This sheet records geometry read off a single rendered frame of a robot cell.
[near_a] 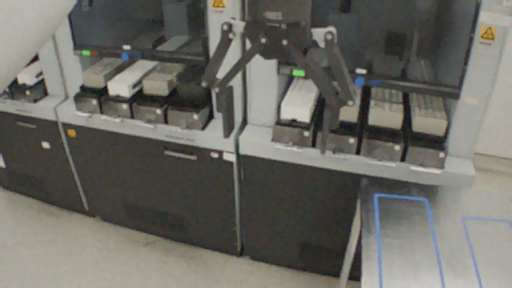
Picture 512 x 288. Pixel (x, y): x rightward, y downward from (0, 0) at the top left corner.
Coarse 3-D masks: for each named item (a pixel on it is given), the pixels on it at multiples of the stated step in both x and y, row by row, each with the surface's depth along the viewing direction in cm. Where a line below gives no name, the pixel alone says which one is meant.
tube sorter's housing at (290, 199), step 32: (256, 64) 132; (480, 64) 109; (256, 96) 138; (480, 96) 114; (256, 128) 144; (448, 128) 126; (480, 128) 119; (256, 160) 142; (288, 160) 138; (320, 160) 134; (352, 160) 130; (384, 160) 127; (448, 160) 126; (256, 192) 150; (288, 192) 146; (320, 192) 141; (352, 192) 137; (256, 224) 160; (288, 224) 155; (320, 224) 150; (256, 256) 171; (288, 256) 165; (320, 256) 160
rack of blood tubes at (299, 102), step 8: (304, 80) 149; (296, 88) 143; (304, 88) 143; (312, 88) 143; (288, 96) 138; (296, 96) 137; (304, 96) 138; (312, 96) 137; (288, 104) 133; (296, 104) 133; (304, 104) 132; (312, 104) 144; (288, 112) 132; (296, 112) 131; (304, 112) 130; (312, 112) 137; (304, 120) 132
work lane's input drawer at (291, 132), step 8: (320, 96) 150; (320, 104) 145; (280, 112) 139; (320, 112) 146; (280, 120) 132; (288, 120) 132; (296, 120) 131; (312, 120) 134; (280, 128) 132; (288, 128) 131; (296, 128) 130; (304, 128) 130; (312, 128) 130; (280, 136) 133; (288, 136) 133; (296, 136) 132; (304, 136) 131; (312, 136) 131; (288, 144) 134; (296, 144) 133; (304, 144) 132
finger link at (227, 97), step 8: (232, 88) 53; (224, 96) 51; (232, 96) 53; (224, 104) 51; (232, 104) 54; (224, 112) 52; (232, 112) 54; (224, 120) 53; (232, 120) 55; (224, 128) 53; (232, 128) 55; (224, 136) 54
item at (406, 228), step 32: (384, 192) 100; (416, 192) 100; (448, 192) 99; (480, 192) 99; (352, 224) 113; (384, 224) 90; (416, 224) 90; (448, 224) 89; (480, 224) 89; (352, 256) 120; (384, 256) 82; (416, 256) 81; (448, 256) 81; (480, 256) 80
